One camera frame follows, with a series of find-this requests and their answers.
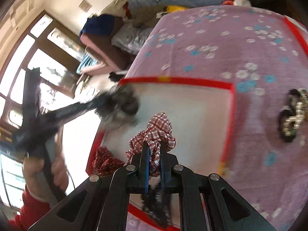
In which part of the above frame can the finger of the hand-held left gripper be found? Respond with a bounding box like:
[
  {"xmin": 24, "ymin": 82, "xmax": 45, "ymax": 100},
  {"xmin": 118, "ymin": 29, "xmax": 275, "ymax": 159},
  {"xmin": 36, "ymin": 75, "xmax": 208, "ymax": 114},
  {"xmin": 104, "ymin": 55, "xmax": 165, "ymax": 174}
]
[{"xmin": 48, "ymin": 94, "xmax": 113, "ymax": 126}]

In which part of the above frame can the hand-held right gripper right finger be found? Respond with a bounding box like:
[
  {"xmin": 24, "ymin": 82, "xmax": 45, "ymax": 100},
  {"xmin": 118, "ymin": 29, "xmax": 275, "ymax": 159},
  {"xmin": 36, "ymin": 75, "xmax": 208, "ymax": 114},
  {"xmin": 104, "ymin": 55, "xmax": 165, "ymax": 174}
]
[{"xmin": 159, "ymin": 141, "xmax": 277, "ymax": 231}]

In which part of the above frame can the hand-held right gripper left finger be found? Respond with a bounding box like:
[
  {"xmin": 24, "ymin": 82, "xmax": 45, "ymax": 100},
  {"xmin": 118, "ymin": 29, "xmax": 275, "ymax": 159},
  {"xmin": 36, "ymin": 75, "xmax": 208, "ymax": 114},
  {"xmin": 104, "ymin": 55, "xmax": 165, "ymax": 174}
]
[{"xmin": 28, "ymin": 141, "xmax": 151, "ymax": 231}]

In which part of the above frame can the black hair claw clip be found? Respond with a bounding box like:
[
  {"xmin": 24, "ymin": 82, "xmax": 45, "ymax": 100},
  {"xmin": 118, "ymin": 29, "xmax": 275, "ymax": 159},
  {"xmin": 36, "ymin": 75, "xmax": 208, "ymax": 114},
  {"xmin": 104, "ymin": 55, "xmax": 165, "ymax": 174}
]
[{"xmin": 141, "ymin": 182, "xmax": 174, "ymax": 229}]

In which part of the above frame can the red plaid scrunchie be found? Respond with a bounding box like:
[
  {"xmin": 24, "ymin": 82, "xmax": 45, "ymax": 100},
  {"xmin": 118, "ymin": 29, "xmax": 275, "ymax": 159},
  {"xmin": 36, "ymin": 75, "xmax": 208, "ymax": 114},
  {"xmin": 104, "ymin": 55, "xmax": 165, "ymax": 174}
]
[{"xmin": 125, "ymin": 112, "xmax": 177, "ymax": 178}]

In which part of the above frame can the grey camouflage scrunchie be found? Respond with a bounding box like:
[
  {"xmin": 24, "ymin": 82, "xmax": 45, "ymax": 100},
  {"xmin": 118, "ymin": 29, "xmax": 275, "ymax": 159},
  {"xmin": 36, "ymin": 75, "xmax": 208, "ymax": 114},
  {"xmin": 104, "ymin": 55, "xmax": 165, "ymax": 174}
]
[{"xmin": 95, "ymin": 84, "xmax": 141, "ymax": 131}]

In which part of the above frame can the red box white inside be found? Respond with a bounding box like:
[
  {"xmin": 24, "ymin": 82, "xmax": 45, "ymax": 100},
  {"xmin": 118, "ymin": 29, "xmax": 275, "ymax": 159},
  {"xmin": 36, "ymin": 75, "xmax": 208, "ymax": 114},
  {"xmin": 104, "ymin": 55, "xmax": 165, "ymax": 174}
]
[{"xmin": 85, "ymin": 76, "xmax": 236, "ymax": 231}]

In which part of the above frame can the black hair tie ring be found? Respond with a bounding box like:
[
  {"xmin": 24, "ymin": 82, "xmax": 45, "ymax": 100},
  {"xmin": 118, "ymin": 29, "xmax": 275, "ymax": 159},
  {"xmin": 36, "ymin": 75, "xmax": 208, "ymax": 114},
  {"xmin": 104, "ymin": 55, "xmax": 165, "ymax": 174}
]
[{"xmin": 278, "ymin": 109, "xmax": 299, "ymax": 143}]

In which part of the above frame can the pearl bracelet with green bead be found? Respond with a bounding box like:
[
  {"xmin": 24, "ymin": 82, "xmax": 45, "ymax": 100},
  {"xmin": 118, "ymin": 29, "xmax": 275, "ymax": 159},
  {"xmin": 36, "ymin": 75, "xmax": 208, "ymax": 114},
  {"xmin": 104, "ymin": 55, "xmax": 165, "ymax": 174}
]
[{"xmin": 283, "ymin": 111, "xmax": 304, "ymax": 136}]

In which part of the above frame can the black scrunchie with bead ball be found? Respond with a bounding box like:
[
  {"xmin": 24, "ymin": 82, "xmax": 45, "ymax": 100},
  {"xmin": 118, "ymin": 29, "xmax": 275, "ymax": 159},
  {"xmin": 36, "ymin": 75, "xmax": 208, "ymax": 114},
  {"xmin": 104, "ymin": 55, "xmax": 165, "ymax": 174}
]
[{"xmin": 286, "ymin": 89, "xmax": 304, "ymax": 107}]

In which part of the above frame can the white bead bracelet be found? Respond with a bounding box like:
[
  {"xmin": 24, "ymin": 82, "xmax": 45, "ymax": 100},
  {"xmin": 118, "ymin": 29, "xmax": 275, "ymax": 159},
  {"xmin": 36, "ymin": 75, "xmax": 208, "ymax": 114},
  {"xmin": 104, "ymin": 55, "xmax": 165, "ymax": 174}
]
[{"xmin": 295, "ymin": 89, "xmax": 308, "ymax": 116}]

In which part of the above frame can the person's left forearm red sleeve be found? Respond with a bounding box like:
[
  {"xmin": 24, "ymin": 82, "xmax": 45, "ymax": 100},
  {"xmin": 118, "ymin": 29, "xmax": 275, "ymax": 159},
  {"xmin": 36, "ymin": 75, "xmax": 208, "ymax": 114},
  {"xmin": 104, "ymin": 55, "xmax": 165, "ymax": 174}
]
[{"xmin": 10, "ymin": 185, "xmax": 54, "ymax": 231}]

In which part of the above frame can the person's left hand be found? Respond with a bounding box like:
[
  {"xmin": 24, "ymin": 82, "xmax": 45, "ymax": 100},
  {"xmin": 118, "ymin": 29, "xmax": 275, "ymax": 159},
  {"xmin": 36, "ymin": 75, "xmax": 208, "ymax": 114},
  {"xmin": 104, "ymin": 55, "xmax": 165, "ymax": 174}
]
[{"xmin": 23, "ymin": 149, "xmax": 69, "ymax": 204}]

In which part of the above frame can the dark red dotted scrunchie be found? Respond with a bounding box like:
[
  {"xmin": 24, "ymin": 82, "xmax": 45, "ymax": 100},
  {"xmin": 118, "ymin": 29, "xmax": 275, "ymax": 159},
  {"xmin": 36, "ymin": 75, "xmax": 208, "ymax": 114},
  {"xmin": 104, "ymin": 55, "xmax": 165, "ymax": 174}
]
[{"xmin": 91, "ymin": 147, "xmax": 126, "ymax": 176}]

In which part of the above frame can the light blue cloth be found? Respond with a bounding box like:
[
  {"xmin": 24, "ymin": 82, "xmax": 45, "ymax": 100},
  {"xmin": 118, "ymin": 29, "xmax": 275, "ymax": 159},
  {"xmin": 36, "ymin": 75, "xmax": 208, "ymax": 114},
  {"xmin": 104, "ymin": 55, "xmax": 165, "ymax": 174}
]
[{"xmin": 76, "ymin": 54, "xmax": 95, "ymax": 74}]

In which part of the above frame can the pink brown sofa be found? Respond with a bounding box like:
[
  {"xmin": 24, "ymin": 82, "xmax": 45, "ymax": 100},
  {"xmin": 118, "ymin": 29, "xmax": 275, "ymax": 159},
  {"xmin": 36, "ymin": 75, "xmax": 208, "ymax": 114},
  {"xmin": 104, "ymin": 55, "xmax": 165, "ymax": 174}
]
[{"xmin": 79, "ymin": 14, "xmax": 135, "ymax": 75}]

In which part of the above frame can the dark blue garment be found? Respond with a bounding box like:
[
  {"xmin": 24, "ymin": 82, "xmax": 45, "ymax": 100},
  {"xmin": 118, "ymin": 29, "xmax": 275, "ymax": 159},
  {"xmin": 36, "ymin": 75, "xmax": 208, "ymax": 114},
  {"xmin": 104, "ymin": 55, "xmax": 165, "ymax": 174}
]
[{"xmin": 80, "ymin": 14, "xmax": 116, "ymax": 37}]

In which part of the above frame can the grey bedding in plastic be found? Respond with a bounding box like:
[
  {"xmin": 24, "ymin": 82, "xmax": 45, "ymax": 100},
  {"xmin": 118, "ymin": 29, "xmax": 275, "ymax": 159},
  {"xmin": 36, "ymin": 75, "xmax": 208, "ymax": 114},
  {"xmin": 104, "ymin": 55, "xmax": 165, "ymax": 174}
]
[{"xmin": 112, "ymin": 26, "xmax": 152, "ymax": 54}]

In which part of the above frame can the beige clothing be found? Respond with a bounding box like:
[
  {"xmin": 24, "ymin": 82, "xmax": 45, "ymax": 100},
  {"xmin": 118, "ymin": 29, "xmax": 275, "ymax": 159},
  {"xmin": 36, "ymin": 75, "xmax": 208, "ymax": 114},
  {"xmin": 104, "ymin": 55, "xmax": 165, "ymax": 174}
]
[{"xmin": 101, "ymin": 0, "xmax": 137, "ymax": 27}]

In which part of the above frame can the purple floral tablecloth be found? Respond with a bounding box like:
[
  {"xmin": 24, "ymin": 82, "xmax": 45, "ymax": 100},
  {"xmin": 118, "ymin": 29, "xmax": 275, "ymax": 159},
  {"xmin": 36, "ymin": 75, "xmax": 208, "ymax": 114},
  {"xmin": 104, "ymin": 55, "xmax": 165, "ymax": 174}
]
[{"xmin": 125, "ymin": 5, "xmax": 308, "ymax": 231}]

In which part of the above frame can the yellow bag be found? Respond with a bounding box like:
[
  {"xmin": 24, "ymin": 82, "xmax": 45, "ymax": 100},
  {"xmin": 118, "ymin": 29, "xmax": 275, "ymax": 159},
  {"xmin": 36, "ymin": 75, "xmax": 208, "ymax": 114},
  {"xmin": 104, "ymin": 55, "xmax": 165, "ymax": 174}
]
[{"xmin": 166, "ymin": 5, "xmax": 190, "ymax": 13}]

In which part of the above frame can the wooden frame window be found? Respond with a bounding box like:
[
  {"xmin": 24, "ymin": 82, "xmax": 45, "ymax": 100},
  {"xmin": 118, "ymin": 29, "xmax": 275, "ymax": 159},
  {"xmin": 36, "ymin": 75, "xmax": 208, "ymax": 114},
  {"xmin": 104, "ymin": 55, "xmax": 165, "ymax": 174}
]
[{"xmin": 0, "ymin": 10, "xmax": 95, "ymax": 210}]

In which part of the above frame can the wall plate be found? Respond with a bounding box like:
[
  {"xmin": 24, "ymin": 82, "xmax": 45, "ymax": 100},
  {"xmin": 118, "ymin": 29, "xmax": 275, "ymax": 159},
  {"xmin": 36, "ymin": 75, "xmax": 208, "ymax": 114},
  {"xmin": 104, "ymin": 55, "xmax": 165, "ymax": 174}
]
[{"xmin": 79, "ymin": 0, "xmax": 92, "ymax": 12}]

